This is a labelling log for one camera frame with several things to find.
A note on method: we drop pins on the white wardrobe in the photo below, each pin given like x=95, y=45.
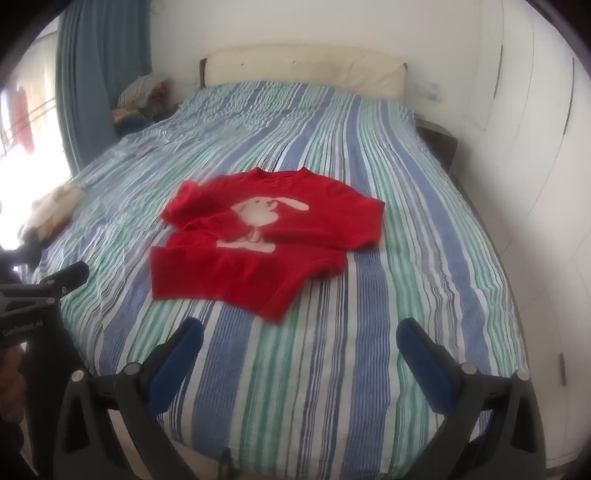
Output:
x=535, y=138

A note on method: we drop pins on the dark bedside table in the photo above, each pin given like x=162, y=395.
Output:
x=438, y=141

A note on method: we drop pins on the white wall socket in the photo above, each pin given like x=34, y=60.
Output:
x=430, y=90

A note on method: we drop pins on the blue curtain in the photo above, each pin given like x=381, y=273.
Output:
x=99, y=83

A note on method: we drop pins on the person's left hand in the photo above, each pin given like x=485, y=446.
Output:
x=10, y=376

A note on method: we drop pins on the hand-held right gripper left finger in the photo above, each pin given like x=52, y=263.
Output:
x=178, y=364

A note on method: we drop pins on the beige cloth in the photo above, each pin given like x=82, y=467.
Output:
x=51, y=210

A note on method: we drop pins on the red sweater with rabbit print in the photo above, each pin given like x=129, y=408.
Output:
x=258, y=240

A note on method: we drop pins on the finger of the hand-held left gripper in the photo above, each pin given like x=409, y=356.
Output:
x=69, y=274

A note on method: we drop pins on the cream padded headboard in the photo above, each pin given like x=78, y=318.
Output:
x=304, y=67

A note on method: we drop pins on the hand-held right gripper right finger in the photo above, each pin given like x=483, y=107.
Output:
x=425, y=369

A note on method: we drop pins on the hanging red garment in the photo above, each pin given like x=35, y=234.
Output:
x=23, y=120

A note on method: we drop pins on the pile of folded clothes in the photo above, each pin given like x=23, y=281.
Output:
x=141, y=99

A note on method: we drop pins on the striped blue green bed sheet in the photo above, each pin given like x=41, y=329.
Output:
x=351, y=360

